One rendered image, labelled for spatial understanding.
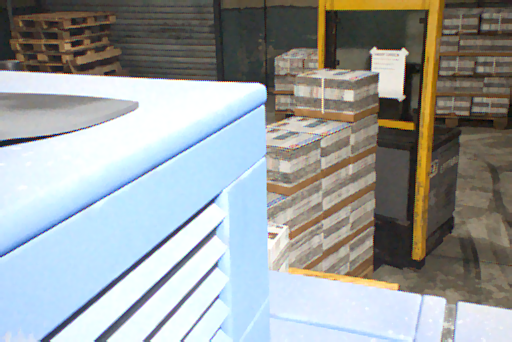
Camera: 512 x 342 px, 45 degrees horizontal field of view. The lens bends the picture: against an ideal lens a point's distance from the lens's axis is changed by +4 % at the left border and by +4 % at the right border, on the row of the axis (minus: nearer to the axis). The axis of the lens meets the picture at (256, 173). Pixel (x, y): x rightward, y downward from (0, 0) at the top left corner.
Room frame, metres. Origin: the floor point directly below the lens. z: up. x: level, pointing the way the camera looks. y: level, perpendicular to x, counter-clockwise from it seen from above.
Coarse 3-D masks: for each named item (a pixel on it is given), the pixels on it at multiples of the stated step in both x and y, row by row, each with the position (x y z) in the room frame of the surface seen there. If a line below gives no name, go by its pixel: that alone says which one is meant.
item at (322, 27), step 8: (320, 0) 3.83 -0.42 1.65; (320, 8) 3.83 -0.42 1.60; (320, 16) 3.83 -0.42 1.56; (328, 16) 3.82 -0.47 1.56; (320, 24) 3.83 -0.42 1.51; (328, 24) 3.82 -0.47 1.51; (320, 32) 3.83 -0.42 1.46; (328, 32) 3.82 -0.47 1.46; (320, 40) 3.83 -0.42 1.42; (328, 40) 3.82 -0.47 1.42; (320, 48) 3.83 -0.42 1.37; (328, 48) 3.81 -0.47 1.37; (320, 56) 3.83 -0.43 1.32; (328, 56) 3.81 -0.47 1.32; (320, 64) 3.83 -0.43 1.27; (328, 64) 3.81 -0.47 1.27
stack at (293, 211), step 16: (336, 176) 2.96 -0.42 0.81; (272, 192) 2.68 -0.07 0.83; (304, 192) 2.72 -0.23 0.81; (320, 192) 2.84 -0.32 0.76; (336, 192) 2.96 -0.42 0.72; (272, 208) 2.51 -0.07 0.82; (288, 208) 2.61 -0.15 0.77; (304, 208) 2.73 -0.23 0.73; (320, 208) 2.84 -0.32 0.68; (288, 224) 2.61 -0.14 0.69; (320, 224) 2.82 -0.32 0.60; (336, 224) 2.97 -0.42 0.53; (304, 240) 2.70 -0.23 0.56; (320, 240) 2.82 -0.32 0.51; (336, 240) 2.95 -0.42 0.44; (288, 256) 2.59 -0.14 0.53; (304, 256) 2.71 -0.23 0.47; (336, 256) 2.96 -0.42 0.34; (336, 272) 2.96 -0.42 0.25
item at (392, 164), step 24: (384, 144) 3.70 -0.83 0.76; (408, 144) 3.61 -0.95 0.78; (432, 144) 3.59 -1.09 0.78; (456, 144) 3.87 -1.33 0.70; (384, 168) 3.70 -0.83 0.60; (408, 168) 3.60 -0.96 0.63; (432, 168) 3.57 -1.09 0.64; (456, 168) 3.90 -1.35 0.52; (384, 192) 3.70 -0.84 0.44; (408, 192) 3.60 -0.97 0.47; (432, 192) 3.59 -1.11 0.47; (408, 216) 3.59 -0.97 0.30; (432, 216) 3.61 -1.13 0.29; (432, 240) 3.61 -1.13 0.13
